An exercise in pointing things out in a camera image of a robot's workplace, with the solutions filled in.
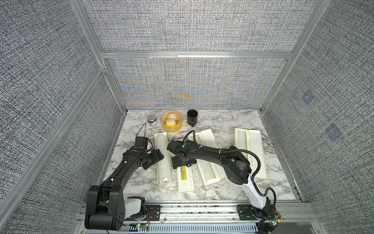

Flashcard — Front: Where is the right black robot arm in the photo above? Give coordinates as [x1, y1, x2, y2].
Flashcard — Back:
[167, 130, 277, 220]

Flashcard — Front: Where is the white wrap dispenser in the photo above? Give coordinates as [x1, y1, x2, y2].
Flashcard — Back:
[233, 128, 268, 179]
[153, 131, 174, 185]
[196, 129, 227, 185]

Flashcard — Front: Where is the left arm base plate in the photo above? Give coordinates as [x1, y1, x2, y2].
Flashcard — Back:
[124, 205, 161, 222]

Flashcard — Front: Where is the small silver lidded jar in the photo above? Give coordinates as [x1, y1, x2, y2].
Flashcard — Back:
[147, 114, 157, 126]

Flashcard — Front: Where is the black cup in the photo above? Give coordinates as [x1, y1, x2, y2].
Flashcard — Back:
[187, 109, 198, 127]

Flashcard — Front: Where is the aluminium front rail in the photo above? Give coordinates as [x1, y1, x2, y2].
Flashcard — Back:
[74, 201, 325, 234]

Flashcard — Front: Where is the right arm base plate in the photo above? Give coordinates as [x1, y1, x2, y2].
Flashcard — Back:
[236, 204, 281, 221]

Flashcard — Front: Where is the yellow bowl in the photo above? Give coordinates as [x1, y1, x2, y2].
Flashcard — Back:
[161, 111, 183, 133]

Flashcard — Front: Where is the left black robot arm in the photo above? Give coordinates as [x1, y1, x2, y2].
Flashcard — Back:
[85, 148, 164, 231]

